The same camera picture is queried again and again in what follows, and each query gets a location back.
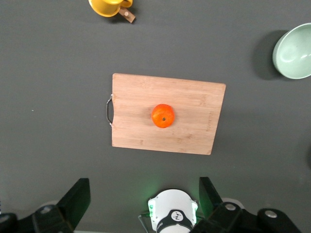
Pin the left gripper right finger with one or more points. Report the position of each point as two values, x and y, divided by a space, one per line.
213 211

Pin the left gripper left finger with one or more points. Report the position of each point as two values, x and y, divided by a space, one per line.
70 206

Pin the orange fruit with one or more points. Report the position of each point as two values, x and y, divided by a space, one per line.
162 116

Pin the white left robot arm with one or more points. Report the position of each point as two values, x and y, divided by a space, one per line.
172 201

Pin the wooden cutting board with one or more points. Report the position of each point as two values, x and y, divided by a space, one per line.
170 140

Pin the pale green bowl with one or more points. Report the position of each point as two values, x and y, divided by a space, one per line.
294 55

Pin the wooden mug rack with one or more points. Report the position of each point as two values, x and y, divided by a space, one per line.
128 15

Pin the yellow mug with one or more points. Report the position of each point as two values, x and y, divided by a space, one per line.
105 7

